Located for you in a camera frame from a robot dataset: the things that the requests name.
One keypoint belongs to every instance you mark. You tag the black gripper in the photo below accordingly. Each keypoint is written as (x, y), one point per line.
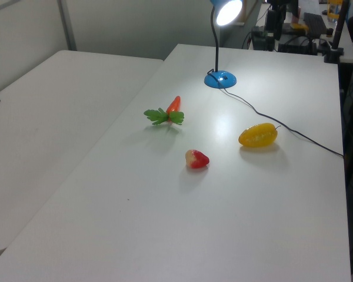
(271, 20)

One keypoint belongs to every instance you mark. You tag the blue gooseneck desk lamp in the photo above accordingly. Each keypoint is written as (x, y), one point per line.
(215, 81)

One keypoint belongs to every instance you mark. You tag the black electronics box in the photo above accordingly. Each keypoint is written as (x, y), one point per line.
(260, 41)

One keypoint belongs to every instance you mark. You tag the small yellow flat object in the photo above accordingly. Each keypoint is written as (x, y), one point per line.
(299, 26)

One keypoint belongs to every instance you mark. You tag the small black cylinder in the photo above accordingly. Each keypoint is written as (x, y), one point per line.
(329, 32)

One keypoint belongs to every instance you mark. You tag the black pole with table clamp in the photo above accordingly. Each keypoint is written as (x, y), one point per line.
(337, 32)

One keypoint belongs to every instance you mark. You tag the yellow labelled container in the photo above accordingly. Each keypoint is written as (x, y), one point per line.
(334, 11)

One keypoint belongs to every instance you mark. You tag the yellow toy starfruit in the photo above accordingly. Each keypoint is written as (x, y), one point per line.
(257, 136)

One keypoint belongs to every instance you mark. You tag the orange toy carrot green leaves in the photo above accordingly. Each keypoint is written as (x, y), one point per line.
(174, 105)

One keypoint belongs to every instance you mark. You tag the red toy strawberry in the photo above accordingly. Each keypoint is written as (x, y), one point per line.
(199, 160)

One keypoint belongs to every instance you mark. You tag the beige wooden frame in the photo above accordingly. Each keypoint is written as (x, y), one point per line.
(247, 10)

